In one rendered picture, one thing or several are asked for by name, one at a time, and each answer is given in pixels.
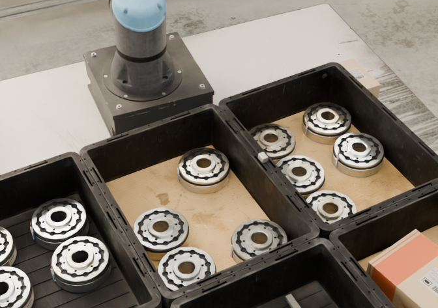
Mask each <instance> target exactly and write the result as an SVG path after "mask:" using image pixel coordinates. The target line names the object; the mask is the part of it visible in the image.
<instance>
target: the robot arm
mask: <svg viewBox="0 0 438 308"><path fill-rule="evenodd" d="M107 2H108V6H109V9H110V12H111V16H112V18H113V22H114V27H115V41H116V52H115V56H114V58H113V62H112V64H111V80H112V82H113V84H114V85H115V86H116V87H117V88H118V89H120V90H122V91H123V92H127V93H129V94H135V95H148V94H154V93H158V92H160V91H162V90H164V89H166V88H167V87H168V86H170V84H171V83H172V81H173V79H174V76H175V73H174V65H173V62H172V60H171V57H170V55H169V53H168V50H167V46H166V12H167V5H166V0H107Z"/></svg>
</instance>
